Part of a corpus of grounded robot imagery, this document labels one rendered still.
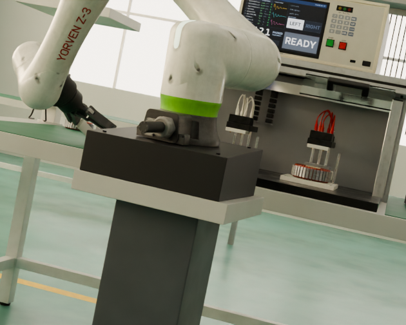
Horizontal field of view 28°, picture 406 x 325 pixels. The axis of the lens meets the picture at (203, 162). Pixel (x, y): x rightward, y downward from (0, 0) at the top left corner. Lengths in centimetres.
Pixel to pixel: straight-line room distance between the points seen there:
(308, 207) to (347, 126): 56
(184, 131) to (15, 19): 828
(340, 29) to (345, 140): 35
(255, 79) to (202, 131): 19
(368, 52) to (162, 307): 112
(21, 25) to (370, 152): 758
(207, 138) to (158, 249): 24
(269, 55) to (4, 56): 819
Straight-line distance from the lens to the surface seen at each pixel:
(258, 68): 173
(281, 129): 255
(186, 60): 162
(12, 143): 226
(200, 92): 162
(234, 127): 237
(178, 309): 163
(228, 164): 152
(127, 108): 918
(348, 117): 254
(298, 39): 245
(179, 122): 159
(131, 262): 165
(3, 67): 982
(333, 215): 203
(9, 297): 336
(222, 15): 183
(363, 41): 243
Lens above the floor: 90
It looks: 3 degrees down
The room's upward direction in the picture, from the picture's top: 11 degrees clockwise
